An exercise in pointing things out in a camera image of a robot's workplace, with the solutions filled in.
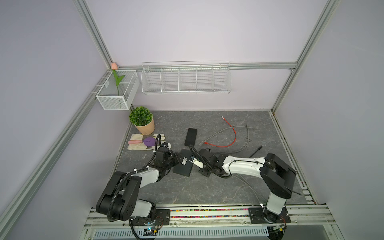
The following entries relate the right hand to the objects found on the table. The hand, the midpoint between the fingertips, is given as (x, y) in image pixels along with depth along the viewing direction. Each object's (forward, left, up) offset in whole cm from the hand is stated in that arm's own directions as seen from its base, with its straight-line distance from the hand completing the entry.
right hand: (202, 166), depth 89 cm
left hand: (+5, +12, +2) cm, 13 cm away
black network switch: (0, +10, 0) cm, 10 cm away
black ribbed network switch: (+22, +8, -2) cm, 24 cm away
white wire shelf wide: (+58, +11, +24) cm, 63 cm away
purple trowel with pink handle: (+18, +36, 0) cm, 40 cm away
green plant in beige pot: (+26, +39, +13) cm, 49 cm away
